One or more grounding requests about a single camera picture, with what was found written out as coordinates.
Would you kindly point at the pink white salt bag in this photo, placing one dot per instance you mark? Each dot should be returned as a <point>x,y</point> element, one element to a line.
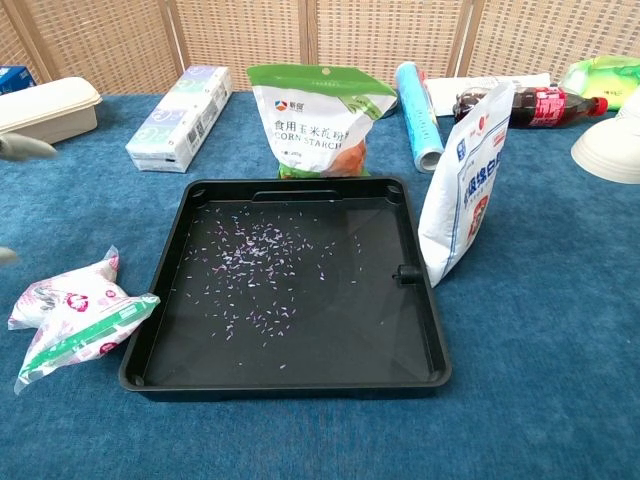
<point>85,315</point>

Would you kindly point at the green white corn starch bag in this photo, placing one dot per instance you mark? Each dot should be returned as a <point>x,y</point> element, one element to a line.
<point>310,130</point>

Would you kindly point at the black square plastic tray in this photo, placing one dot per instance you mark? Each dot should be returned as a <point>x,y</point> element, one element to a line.
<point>300,350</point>

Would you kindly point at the white sugar bag blue print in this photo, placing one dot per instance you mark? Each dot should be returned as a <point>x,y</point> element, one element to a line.
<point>465,200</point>

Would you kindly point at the blue cling film roll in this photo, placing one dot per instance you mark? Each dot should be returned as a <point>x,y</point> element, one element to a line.
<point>420,115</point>

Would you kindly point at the long white tissue pack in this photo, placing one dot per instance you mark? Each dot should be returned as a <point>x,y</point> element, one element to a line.
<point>185,115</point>

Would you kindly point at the flat white package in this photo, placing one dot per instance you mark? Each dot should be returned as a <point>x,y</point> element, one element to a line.
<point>450,92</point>

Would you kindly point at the woven wicker folding screen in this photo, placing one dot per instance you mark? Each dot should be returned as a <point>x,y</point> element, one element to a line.
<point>250,30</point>

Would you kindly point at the blue table cloth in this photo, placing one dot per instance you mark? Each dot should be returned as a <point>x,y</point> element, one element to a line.
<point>525,375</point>

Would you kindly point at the cola bottle red label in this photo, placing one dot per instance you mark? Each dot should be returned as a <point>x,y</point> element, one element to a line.
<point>545,107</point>

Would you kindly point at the white bowl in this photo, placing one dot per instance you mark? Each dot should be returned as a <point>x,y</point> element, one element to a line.
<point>607,147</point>

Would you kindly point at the beige lidded food container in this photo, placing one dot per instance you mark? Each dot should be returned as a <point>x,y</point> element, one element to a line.
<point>45,115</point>

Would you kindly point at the green plastic wrapped pack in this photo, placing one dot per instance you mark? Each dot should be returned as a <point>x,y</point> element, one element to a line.
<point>600,80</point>

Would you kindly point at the white paper cup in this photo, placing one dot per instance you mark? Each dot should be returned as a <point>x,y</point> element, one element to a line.
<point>631,107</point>

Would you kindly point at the blue cardboard box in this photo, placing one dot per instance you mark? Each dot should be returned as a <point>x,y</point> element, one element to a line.
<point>15,78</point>

